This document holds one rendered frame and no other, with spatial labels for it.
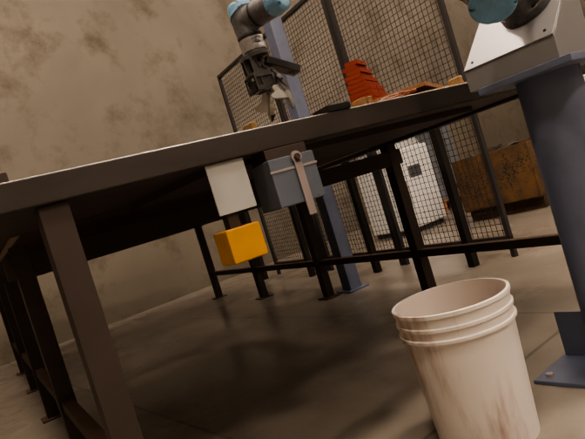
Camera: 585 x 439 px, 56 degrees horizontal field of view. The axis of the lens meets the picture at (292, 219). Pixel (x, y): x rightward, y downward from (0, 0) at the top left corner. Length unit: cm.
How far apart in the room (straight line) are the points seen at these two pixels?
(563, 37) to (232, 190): 94
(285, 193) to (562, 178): 78
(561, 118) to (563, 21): 25
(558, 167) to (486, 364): 60
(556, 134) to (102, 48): 612
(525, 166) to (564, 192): 363
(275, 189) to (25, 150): 538
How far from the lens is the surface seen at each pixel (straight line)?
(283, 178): 134
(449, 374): 140
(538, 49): 163
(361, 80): 278
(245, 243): 127
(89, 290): 119
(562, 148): 167
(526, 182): 533
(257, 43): 169
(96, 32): 726
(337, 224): 382
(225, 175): 130
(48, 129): 667
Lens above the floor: 72
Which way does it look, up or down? 2 degrees down
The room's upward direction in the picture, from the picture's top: 17 degrees counter-clockwise
